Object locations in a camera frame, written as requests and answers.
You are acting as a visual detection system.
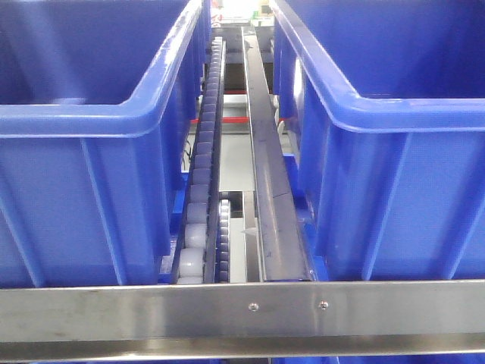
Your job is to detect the blue plastic bin right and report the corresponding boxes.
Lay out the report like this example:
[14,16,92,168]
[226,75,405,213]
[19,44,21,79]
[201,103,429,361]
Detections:
[271,1,484,281]

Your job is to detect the blue plastic bin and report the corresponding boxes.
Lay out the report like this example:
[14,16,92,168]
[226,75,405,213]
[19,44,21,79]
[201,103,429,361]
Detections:
[1,1,210,288]
[271,1,484,281]

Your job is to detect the stainless steel shelf frame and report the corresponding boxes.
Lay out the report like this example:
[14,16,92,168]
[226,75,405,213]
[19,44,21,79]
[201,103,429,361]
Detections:
[1,280,484,362]

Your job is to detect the white roller conveyor track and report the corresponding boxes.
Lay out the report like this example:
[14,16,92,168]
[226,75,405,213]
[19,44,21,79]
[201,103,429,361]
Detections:
[172,36,226,284]

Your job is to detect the blue plastic bin left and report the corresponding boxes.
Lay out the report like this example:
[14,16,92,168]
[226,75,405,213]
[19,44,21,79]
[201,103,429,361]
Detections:
[1,1,210,288]

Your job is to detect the steel divider rail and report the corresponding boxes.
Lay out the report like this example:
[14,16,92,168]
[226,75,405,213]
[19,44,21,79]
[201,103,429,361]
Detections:
[241,27,314,282]

